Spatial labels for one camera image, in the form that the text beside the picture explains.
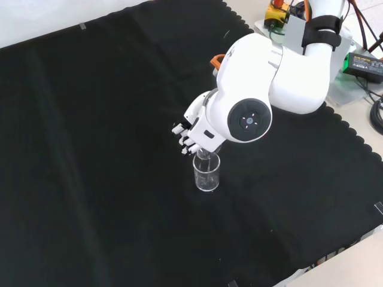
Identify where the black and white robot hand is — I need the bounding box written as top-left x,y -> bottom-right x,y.
172,91 -> 211,156

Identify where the clear glass beaker with water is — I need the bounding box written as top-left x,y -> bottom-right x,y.
196,148 -> 218,164

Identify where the clear empty glass beaker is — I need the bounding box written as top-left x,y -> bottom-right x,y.
192,152 -> 221,193

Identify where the black bench cloth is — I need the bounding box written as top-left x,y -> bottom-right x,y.
0,0 -> 383,287

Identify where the yellow stop button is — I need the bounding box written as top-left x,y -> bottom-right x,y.
265,0 -> 290,29

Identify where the black power adapter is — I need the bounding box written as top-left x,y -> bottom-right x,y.
342,52 -> 383,84

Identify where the white wrist camera shell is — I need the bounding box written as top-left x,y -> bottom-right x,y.
189,115 -> 224,154

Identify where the black arm strap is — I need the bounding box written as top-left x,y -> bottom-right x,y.
300,16 -> 342,49

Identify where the black cable coil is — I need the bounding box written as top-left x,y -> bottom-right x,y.
369,99 -> 383,135

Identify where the black and orange cable bundle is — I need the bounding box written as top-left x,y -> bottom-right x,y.
344,0 -> 383,56

